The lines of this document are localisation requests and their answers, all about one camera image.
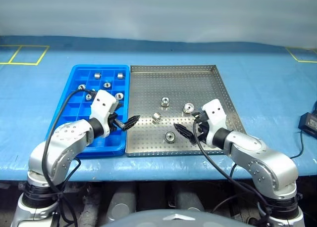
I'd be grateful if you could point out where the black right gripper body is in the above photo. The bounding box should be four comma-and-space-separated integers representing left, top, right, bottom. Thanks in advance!
194, 114, 211, 141

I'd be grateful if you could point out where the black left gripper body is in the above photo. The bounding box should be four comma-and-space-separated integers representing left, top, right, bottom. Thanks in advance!
108, 113, 119, 134

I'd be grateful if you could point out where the blue compartment tray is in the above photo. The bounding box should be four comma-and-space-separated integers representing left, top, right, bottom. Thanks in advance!
45, 64, 130, 159

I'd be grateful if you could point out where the black power adapter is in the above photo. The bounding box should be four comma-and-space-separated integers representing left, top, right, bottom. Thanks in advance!
298, 112, 317, 138

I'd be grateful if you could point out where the perforated metal tray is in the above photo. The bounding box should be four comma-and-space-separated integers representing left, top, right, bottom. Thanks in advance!
125, 64, 248, 158

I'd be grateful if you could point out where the grey rounded shape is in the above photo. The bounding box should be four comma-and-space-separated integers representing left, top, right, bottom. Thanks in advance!
106, 184, 138, 223
173, 184, 206, 213

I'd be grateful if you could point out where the grey robot torso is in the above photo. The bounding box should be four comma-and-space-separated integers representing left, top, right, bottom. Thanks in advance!
99, 209, 258, 227

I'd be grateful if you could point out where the grey metal table leg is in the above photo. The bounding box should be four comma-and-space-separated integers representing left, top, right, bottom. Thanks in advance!
83, 187, 100, 227

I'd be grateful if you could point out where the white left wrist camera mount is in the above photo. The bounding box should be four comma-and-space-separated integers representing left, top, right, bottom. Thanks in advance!
89, 89, 119, 139

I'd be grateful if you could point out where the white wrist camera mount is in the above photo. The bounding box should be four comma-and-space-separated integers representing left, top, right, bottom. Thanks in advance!
202, 98, 228, 148
89, 89, 119, 139

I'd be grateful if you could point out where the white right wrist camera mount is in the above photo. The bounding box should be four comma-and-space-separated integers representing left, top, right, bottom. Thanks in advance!
202, 98, 228, 148

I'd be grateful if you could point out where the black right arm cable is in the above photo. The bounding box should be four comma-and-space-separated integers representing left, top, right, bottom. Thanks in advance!
192, 118, 273, 227

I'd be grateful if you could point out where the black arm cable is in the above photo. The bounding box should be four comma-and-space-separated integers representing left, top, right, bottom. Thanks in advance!
41, 89, 100, 227
192, 118, 273, 227

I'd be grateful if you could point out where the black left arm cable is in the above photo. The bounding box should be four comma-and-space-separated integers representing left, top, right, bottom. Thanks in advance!
41, 89, 100, 227

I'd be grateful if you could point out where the thin black device cable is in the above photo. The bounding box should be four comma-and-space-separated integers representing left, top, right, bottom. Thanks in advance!
289, 130, 305, 160

